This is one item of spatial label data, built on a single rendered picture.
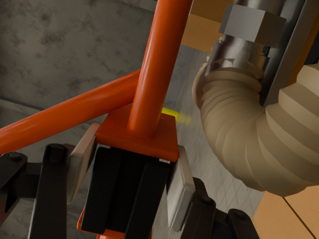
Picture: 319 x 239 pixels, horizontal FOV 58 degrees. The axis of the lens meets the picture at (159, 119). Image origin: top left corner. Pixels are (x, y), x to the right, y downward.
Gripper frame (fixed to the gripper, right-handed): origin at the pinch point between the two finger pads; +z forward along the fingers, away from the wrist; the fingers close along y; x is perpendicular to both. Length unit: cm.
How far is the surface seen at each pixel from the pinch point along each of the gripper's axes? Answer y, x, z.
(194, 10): 16, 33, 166
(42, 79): -354, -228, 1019
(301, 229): 54, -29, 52
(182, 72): 112, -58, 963
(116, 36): -132, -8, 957
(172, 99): 109, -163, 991
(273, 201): 54, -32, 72
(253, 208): 111, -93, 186
